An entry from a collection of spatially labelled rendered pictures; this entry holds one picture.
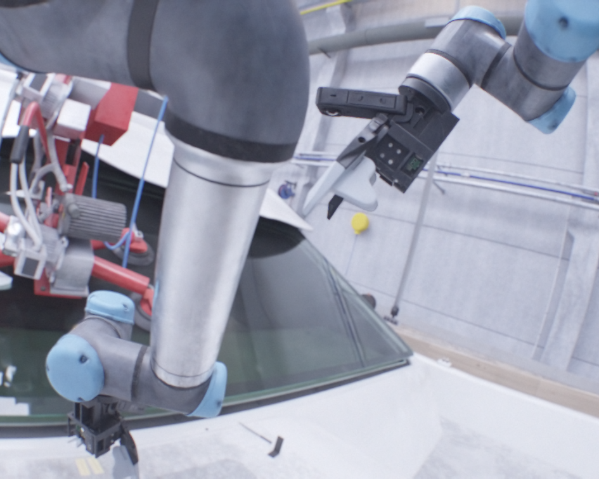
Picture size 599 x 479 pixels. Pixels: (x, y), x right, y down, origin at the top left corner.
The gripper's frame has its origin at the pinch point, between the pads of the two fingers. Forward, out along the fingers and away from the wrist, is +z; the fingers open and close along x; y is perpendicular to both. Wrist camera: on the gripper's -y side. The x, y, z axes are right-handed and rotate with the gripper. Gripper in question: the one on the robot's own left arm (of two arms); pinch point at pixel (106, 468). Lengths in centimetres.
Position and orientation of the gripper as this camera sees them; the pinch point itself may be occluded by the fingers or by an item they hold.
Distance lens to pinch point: 74.9
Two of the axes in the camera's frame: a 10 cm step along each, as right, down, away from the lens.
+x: 9.3, 2.6, -2.5
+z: -2.6, 9.7, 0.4
